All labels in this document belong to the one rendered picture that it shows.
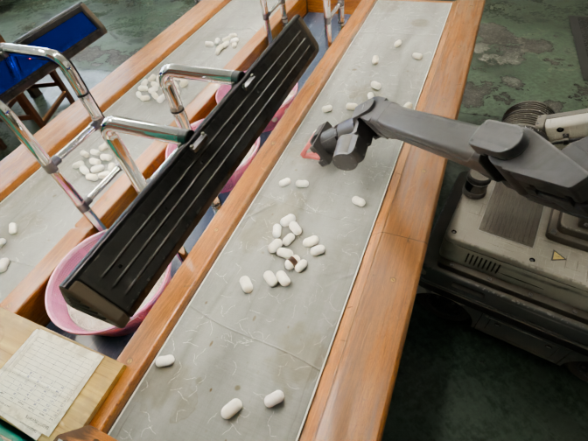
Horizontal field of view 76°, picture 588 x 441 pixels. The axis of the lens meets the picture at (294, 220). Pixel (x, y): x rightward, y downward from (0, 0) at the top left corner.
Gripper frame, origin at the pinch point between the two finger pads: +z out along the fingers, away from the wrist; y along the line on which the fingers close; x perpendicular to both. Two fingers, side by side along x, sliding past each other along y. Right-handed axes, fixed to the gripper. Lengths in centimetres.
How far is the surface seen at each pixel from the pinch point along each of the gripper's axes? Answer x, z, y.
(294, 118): -5.7, 5.9, -13.0
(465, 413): 97, 0, 26
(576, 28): 121, -29, -256
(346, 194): 10.5, -10.6, 9.0
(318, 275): 11.3, -11.9, 32.3
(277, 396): 11, -15, 57
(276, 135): -7.0, 7.5, -4.6
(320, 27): -11, 28, -88
